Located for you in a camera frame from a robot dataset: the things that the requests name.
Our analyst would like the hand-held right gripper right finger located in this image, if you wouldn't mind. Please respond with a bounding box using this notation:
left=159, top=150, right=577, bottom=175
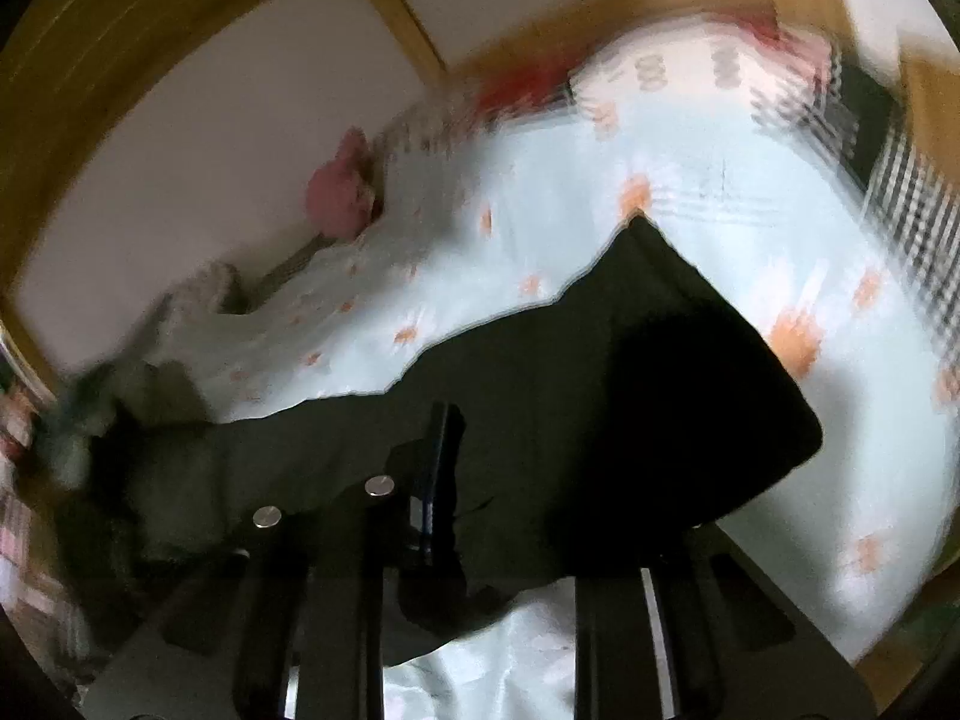
left=574, top=527, right=878, bottom=720

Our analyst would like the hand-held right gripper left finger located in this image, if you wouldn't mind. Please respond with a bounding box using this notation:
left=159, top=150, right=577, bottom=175
left=82, top=403, right=464, bottom=720

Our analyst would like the black jacket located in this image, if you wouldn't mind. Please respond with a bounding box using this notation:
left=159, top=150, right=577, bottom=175
left=210, top=214, right=824, bottom=668

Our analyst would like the grey knit sweater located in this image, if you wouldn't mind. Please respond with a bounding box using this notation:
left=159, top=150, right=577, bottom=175
left=67, top=360, right=248, bottom=601

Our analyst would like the pink plush toy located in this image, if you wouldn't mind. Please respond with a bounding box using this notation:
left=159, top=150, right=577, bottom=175
left=302, top=127, right=381, bottom=239

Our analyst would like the light blue daisy bed sheet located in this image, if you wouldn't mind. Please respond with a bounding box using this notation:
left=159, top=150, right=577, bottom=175
left=161, top=15, right=960, bottom=720

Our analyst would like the red cloth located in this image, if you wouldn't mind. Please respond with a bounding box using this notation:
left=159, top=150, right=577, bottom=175
left=476, top=64, right=575, bottom=117

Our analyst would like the black and white checked cloth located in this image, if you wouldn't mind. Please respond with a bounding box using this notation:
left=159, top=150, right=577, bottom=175
left=750, top=37, right=960, bottom=316

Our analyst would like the wooden bed frame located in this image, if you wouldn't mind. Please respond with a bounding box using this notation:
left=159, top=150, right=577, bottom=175
left=442, top=0, right=848, bottom=91

